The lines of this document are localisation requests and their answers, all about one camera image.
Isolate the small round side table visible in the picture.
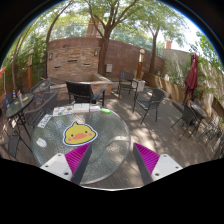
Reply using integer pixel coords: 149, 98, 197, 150
6, 93, 34, 135

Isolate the white computer mouse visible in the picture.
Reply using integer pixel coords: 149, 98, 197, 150
36, 138, 47, 148

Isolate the black chair far back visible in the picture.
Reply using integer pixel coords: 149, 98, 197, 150
117, 72, 138, 95

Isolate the white planter box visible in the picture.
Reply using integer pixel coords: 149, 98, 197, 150
136, 80, 145, 92

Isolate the green marker pen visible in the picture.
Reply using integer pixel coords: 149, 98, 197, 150
100, 108, 111, 114

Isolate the black chair left of table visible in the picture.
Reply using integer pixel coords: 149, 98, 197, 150
24, 91, 58, 126

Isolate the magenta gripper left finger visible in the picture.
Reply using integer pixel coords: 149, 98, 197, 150
41, 143, 92, 185

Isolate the folded maroon patio umbrella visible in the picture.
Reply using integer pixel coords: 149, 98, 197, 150
183, 53, 198, 104

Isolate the tree trunk centre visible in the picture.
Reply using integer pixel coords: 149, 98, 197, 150
97, 31, 111, 78

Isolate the yellow duck mouse pad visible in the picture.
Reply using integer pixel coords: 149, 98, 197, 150
63, 121, 98, 146

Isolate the round glass patio table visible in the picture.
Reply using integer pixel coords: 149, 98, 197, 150
32, 111, 131, 184

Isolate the dark chair at right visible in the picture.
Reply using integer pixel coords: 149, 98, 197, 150
172, 104, 196, 140

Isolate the colourful printed card sheet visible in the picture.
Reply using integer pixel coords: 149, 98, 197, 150
53, 106, 73, 116

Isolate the black armchair centre right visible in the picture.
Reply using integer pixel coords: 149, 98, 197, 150
133, 88, 165, 119

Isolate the white box stack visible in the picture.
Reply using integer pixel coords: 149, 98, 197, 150
73, 103, 90, 113

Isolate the black chair behind table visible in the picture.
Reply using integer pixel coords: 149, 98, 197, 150
66, 81, 105, 104

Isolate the white label paper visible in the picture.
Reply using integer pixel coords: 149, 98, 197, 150
37, 114, 52, 128

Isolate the dark table at right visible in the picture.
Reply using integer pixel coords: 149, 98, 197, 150
190, 102, 207, 128

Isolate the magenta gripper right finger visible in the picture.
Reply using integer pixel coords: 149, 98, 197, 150
133, 143, 182, 185

